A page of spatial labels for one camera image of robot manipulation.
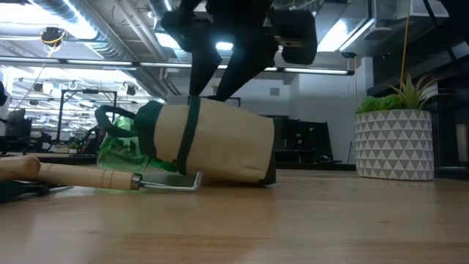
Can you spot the beige and green gardening bag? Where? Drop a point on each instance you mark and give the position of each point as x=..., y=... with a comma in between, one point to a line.
x=227, y=139

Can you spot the silver rectangular ceiling duct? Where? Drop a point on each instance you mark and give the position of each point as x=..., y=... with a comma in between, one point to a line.
x=344, y=33

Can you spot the white triangle-patterned planter pot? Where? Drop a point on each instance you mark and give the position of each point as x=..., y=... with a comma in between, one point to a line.
x=394, y=146

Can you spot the silver round ceiling duct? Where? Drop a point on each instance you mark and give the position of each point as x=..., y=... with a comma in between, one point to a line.
x=110, y=36

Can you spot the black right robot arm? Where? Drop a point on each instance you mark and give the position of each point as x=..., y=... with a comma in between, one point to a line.
x=456, y=5

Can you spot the black partition panels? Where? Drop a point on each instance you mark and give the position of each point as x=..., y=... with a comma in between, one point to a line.
x=304, y=139

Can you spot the translucent green spray bottle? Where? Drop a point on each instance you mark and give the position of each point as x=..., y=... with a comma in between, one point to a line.
x=121, y=150

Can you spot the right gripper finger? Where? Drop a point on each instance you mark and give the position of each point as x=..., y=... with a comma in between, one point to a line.
x=201, y=69
x=249, y=58

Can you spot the pale storage box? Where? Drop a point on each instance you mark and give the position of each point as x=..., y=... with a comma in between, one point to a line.
x=66, y=148

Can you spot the black arm base stand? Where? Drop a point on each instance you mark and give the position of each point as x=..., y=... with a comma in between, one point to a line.
x=447, y=146

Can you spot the black overhead light bar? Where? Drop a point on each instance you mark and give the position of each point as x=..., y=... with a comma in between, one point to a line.
x=110, y=63

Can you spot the green succulent plant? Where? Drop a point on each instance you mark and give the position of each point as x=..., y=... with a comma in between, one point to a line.
x=381, y=102

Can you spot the tall black frame stand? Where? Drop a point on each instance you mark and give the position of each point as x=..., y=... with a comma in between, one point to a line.
x=60, y=117

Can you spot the gray wall vent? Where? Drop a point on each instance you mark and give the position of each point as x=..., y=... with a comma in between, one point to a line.
x=275, y=91

